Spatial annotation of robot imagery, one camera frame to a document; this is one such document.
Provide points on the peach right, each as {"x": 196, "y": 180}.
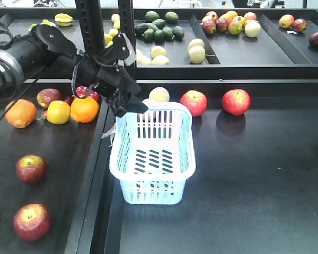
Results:
{"x": 159, "y": 94}

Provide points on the red apple tray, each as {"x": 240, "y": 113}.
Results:
{"x": 236, "y": 101}
{"x": 196, "y": 102}

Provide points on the orange right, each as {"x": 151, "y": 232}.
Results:
{"x": 84, "y": 110}

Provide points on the red apple small middle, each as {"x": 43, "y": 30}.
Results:
{"x": 46, "y": 96}

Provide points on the light blue plastic basket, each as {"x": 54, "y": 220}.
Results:
{"x": 152, "y": 154}

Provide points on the red apple front upper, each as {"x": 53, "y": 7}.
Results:
{"x": 31, "y": 169}

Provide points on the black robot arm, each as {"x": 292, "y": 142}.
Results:
{"x": 46, "y": 48}

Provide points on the yellow round fruit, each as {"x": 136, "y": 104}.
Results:
{"x": 58, "y": 112}

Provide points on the red apple front lower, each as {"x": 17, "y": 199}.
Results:
{"x": 32, "y": 222}

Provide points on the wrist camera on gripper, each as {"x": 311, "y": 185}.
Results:
{"x": 121, "y": 49}

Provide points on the red apple far right tray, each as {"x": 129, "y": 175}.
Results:
{"x": 236, "y": 101}

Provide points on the orange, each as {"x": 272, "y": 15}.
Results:
{"x": 21, "y": 113}
{"x": 84, "y": 110}

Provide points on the peach left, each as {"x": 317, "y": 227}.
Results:
{"x": 149, "y": 101}

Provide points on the red bell pepper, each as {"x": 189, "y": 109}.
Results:
{"x": 83, "y": 91}

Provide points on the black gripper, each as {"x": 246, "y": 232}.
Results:
{"x": 119, "y": 90}

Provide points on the black wooden display stand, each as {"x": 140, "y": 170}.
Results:
{"x": 255, "y": 188}

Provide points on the peach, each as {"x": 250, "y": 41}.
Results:
{"x": 149, "y": 101}
{"x": 159, "y": 94}

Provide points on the red chili pepper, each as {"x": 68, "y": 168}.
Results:
{"x": 43, "y": 115}

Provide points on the orange middle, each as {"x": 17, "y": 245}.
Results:
{"x": 21, "y": 113}

